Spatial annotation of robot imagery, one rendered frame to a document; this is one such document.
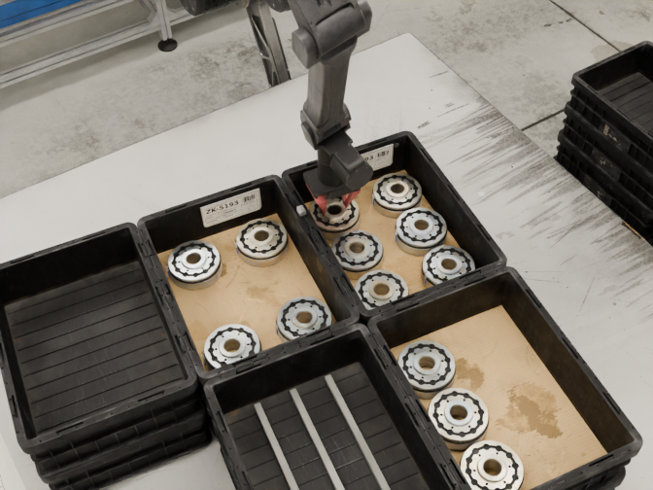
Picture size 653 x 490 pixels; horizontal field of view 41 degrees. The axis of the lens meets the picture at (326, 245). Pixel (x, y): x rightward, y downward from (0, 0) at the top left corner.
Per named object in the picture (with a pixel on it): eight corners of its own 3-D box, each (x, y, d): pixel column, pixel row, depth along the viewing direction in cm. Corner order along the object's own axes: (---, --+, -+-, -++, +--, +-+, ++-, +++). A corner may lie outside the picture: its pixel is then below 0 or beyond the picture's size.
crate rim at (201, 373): (136, 227, 169) (134, 219, 167) (278, 180, 176) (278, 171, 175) (202, 389, 145) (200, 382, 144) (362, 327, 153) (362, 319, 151)
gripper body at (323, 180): (363, 186, 169) (363, 158, 164) (315, 201, 167) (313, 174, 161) (350, 163, 173) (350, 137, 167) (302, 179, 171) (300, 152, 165)
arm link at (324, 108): (353, -18, 118) (288, 21, 117) (377, 14, 117) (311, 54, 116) (338, 98, 160) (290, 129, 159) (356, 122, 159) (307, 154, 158)
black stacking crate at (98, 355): (-2, 308, 169) (-21, 272, 160) (145, 259, 176) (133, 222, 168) (41, 482, 146) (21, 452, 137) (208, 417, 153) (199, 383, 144)
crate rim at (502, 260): (279, 180, 176) (278, 171, 175) (409, 136, 184) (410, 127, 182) (363, 327, 153) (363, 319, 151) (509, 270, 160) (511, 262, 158)
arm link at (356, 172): (337, 94, 157) (298, 120, 155) (373, 131, 150) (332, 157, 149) (350, 137, 166) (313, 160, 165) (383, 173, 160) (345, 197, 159)
